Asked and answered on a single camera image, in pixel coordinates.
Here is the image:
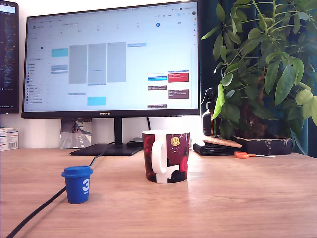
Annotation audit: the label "small black flat device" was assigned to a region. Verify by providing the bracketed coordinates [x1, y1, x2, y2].
[126, 137, 144, 149]

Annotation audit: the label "dark-screen computer monitor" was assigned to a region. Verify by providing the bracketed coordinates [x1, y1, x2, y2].
[0, 1, 20, 115]

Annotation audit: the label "black cable on table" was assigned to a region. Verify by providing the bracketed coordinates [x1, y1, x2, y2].
[4, 145, 109, 238]

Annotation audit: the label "orange-handled scissors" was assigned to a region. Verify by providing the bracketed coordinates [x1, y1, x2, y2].
[233, 150, 276, 159]

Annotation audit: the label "black Huawei computer monitor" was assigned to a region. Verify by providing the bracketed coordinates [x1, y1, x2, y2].
[21, 0, 201, 157]

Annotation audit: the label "round cork coaster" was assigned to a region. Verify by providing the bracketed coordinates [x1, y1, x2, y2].
[202, 135, 243, 149]

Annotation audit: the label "dark spray bottle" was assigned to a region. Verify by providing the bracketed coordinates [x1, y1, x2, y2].
[201, 88, 219, 136]

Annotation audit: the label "red and white coffee mug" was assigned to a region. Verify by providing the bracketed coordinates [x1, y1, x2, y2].
[141, 129, 191, 184]

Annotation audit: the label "blue coffee capsule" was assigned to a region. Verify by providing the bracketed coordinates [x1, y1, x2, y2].
[61, 165, 94, 205]

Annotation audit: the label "green leafy houseplant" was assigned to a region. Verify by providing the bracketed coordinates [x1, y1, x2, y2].
[201, 0, 317, 155]

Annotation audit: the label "white medicine box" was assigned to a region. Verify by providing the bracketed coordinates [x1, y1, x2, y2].
[0, 127, 20, 152]

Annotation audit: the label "dark teal curtain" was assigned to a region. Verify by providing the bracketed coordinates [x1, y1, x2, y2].
[199, 0, 317, 157]

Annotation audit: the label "printed picture card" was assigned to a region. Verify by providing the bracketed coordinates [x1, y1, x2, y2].
[59, 118, 93, 149]

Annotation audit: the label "black folded wallet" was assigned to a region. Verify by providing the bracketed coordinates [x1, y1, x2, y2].
[192, 142, 240, 156]

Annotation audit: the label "dark rectangular planter box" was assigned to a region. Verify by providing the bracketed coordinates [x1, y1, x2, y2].
[232, 135, 293, 156]

